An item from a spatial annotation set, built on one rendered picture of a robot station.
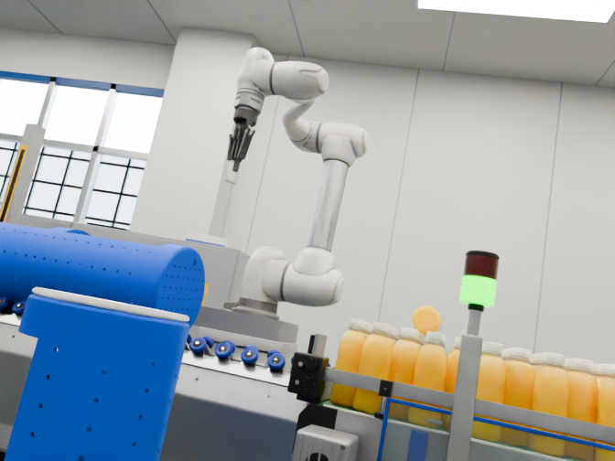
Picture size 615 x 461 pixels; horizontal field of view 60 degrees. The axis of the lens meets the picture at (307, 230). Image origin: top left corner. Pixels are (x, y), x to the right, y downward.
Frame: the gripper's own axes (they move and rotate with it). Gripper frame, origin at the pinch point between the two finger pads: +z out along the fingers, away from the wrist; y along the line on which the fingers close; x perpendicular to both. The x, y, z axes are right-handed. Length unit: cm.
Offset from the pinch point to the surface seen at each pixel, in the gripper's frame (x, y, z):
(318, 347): 19, 34, 47
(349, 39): 159, -172, -190
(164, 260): -15.7, 2.5, 31.9
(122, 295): -22.7, -3.6, 43.8
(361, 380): 14, 57, 52
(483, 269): 13, 85, 26
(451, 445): 13, 84, 58
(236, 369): 1, 25, 57
